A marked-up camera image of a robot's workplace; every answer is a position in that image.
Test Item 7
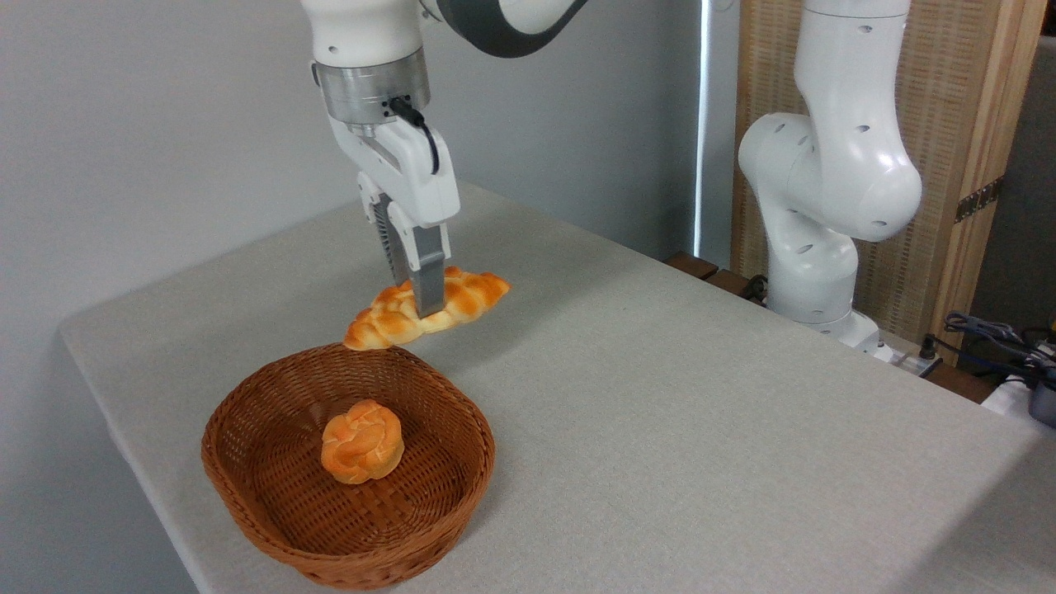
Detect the brown wicker basket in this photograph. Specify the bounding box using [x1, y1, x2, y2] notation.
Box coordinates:
[201, 341, 497, 590]

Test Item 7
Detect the blue-grey cable bundle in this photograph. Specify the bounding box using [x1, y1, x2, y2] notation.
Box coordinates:
[943, 311, 1056, 382]

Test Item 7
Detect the dark metal screen hinge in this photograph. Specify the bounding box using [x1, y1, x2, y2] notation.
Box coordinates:
[955, 176, 1006, 224]

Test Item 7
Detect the brown wooden base board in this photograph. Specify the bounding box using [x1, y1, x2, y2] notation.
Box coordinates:
[665, 252, 770, 308]

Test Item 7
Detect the long braided bread loaf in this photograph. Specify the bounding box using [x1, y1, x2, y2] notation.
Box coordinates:
[343, 266, 512, 351]

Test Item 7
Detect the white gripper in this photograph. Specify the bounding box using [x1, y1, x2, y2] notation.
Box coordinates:
[328, 115, 461, 318]

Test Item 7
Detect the grey tablecloth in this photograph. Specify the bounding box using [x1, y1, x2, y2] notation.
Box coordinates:
[58, 180, 1056, 594]

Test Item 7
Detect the wooden rattan folding screen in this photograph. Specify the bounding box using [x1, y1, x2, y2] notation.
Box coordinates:
[730, 0, 1049, 364]

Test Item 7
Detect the round knotted bread roll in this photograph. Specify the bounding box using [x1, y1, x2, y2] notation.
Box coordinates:
[321, 399, 406, 485]

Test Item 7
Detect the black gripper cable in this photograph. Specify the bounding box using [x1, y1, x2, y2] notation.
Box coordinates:
[389, 97, 441, 176]

